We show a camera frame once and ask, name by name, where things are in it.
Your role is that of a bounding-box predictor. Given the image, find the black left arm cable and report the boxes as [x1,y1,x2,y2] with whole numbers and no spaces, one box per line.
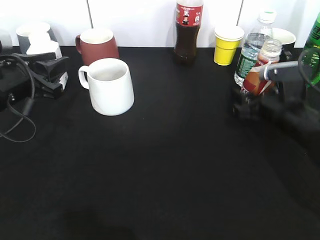
[0,54,37,143]

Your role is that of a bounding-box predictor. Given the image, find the white purple yogurt bottle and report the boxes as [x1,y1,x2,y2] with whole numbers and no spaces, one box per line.
[26,31,68,90]

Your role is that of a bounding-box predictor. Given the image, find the white ceramic mug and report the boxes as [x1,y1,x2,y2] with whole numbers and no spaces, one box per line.
[78,58,135,116]

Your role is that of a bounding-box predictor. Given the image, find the grey ceramic mug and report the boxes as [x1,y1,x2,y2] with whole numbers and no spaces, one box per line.
[16,21,57,54]

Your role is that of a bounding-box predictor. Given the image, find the brown coffee drink bottle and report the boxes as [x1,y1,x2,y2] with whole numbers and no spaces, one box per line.
[241,38,282,96]

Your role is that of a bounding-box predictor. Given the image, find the dark red ceramic mug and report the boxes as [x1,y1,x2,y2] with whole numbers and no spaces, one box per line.
[75,27,120,66]

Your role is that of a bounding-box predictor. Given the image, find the yellow paper cup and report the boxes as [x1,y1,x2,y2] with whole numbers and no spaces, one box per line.
[213,25,245,66]

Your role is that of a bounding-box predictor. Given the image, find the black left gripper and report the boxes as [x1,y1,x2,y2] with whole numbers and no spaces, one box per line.
[0,52,70,111]

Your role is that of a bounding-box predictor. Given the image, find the black ceramic mug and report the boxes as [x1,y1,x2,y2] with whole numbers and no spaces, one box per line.
[272,27,296,63]

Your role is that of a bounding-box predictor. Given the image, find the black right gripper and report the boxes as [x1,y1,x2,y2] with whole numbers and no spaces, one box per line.
[230,61,320,133]

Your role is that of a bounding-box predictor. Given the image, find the cola bottle red label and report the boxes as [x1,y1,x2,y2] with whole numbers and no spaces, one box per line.
[174,0,204,66]

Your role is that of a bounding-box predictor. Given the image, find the green sprite bottle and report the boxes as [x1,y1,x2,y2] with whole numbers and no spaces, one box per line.
[303,13,320,86]

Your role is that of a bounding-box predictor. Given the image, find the clear water bottle green label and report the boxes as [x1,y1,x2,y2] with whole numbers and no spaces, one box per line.
[234,9,277,87]

